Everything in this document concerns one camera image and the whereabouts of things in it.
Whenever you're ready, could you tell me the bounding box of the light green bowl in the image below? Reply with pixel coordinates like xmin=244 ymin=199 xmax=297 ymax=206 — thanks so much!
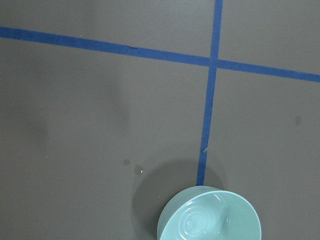
xmin=156 ymin=185 xmax=262 ymax=240

